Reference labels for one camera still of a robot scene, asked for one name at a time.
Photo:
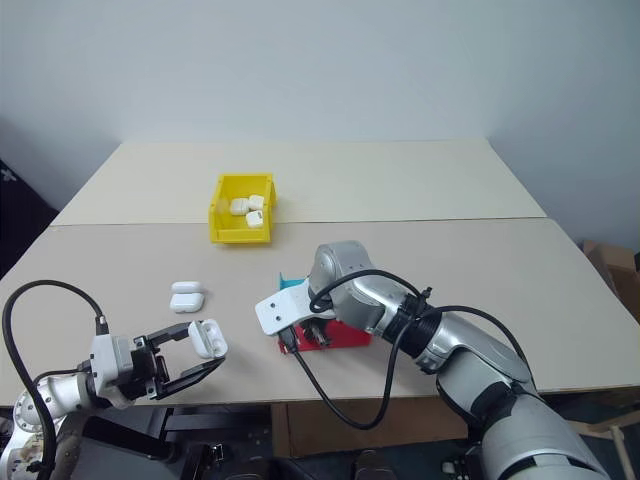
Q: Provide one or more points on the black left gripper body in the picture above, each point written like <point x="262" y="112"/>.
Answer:
<point x="146" y="369"/>

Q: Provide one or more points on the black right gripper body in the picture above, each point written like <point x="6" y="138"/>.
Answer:
<point x="316" y="334"/>

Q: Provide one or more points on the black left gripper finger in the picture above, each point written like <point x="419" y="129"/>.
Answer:
<point x="170" y="332"/>
<point x="192" y="375"/>

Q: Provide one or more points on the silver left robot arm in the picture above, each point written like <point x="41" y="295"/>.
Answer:
<point x="55" y="395"/>

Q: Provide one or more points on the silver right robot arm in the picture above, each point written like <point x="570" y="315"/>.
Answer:
<point x="480" y="360"/>

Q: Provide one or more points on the yellow plastic bin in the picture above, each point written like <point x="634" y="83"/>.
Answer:
<point x="241" y="234"/>

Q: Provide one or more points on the red plastic holder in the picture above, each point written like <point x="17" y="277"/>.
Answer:
<point x="350" y="339"/>

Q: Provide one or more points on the teal plastic stand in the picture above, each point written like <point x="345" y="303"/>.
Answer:
<point x="289" y="283"/>

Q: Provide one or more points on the black base under table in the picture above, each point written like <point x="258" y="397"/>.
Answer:
<point x="120" y="442"/>

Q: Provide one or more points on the brown cardboard panel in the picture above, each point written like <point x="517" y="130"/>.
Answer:
<point x="350" y="425"/>

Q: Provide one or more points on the black patterned cloth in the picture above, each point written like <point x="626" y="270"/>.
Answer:
<point x="20" y="215"/>

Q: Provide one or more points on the brown cardboard box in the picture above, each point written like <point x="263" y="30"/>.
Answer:
<point x="612" y="272"/>

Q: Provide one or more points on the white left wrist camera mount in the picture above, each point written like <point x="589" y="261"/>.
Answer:
<point x="111" y="353"/>

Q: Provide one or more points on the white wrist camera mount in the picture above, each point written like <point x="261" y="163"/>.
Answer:
<point x="111" y="353"/>
<point x="280" y="312"/>

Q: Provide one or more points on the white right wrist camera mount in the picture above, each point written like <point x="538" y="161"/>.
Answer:
<point x="280" y="312"/>

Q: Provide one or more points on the light wooden frame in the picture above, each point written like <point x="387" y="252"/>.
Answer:
<point x="607" y="425"/>

